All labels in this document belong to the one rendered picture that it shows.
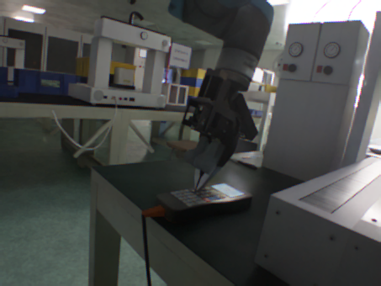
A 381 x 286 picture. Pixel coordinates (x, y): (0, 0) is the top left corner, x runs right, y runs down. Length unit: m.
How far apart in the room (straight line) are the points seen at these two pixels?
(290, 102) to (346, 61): 0.19
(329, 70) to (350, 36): 0.10
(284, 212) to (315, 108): 0.53
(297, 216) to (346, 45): 0.58
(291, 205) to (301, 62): 0.59
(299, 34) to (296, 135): 0.31
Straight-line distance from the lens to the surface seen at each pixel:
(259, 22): 0.49
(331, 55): 0.80
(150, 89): 2.32
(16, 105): 1.88
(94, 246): 0.71
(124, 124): 2.14
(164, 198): 0.44
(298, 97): 0.82
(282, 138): 0.84
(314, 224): 0.30
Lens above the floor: 0.96
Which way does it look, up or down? 12 degrees down
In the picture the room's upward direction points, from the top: 9 degrees clockwise
